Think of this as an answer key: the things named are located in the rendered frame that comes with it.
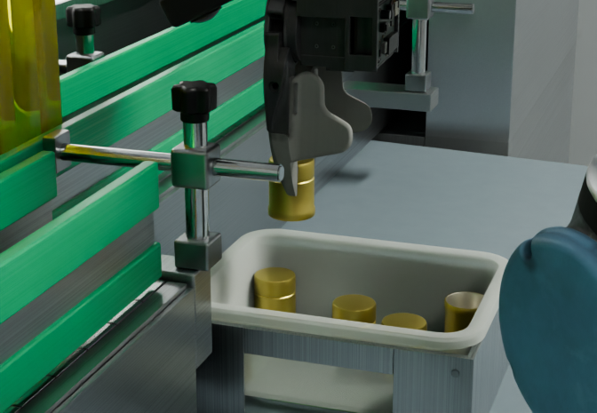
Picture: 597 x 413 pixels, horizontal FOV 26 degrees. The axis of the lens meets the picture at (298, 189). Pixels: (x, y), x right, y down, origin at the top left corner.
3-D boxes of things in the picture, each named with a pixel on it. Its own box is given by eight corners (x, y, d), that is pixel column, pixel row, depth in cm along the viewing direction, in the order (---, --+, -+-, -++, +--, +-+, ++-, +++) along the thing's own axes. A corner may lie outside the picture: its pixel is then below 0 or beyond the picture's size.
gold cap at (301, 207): (320, 208, 98) (321, 153, 97) (307, 223, 95) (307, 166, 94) (275, 203, 99) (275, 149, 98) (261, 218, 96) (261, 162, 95)
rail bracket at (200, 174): (67, 239, 92) (56, 67, 88) (289, 266, 87) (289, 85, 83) (45, 253, 90) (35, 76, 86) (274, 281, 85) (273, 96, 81)
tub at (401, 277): (253, 319, 111) (251, 224, 108) (513, 354, 104) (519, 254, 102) (171, 409, 95) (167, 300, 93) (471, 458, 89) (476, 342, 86)
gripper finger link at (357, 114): (367, 185, 97) (365, 70, 93) (291, 178, 99) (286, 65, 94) (377, 167, 100) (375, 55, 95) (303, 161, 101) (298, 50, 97)
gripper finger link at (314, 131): (344, 208, 91) (351, 75, 89) (264, 200, 92) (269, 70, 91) (354, 201, 93) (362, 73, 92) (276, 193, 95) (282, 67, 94)
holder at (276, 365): (195, 317, 113) (193, 233, 110) (510, 361, 104) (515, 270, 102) (107, 404, 97) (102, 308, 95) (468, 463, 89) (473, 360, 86)
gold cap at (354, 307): (381, 348, 102) (383, 296, 101) (368, 366, 99) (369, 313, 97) (338, 341, 103) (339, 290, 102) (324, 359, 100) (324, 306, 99)
